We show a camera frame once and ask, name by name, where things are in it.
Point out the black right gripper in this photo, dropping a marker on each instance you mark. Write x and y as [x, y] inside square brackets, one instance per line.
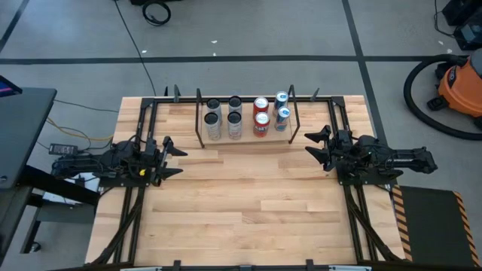
[339, 152]

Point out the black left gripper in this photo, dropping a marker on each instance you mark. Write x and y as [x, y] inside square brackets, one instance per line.
[157, 165]

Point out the red Fanta strawberry can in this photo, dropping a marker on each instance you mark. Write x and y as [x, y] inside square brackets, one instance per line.
[260, 104]
[261, 126]

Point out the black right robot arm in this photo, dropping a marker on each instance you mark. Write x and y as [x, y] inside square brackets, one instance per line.
[399, 158]

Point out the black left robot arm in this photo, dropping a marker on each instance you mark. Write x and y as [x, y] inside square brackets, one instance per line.
[94, 163]

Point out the orange shop vacuum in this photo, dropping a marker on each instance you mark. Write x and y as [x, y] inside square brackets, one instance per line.
[463, 90]
[406, 92]

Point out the black power brick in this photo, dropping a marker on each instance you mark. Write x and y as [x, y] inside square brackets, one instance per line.
[63, 149]

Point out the white paper sheet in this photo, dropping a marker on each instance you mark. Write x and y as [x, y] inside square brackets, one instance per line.
[56, 196]

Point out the black mat hazard stripes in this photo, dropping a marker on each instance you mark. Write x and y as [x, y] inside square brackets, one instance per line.
[433, 226]

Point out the black desk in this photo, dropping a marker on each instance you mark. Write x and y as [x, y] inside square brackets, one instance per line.
[22, 131]

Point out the dark laptop screen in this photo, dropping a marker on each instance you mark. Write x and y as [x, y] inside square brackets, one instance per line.
[7, 88]

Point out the black equipment cases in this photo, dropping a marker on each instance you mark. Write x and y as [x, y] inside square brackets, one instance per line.
[468, 34]

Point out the black aluminium table frame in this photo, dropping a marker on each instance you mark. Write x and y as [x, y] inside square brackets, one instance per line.
[248, 99]

